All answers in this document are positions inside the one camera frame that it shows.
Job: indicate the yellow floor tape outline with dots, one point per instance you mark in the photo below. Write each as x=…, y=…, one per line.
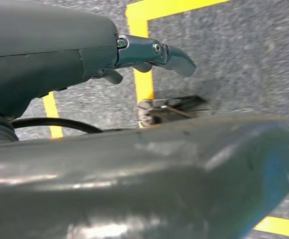
x=139, y=19

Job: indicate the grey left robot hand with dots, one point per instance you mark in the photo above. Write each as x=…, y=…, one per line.
x=35, y=49

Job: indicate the yellow floor tape strip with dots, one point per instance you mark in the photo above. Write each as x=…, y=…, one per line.
x=53, y=118

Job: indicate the black robot foot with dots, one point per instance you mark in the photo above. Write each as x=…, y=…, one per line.
x=179, y=109

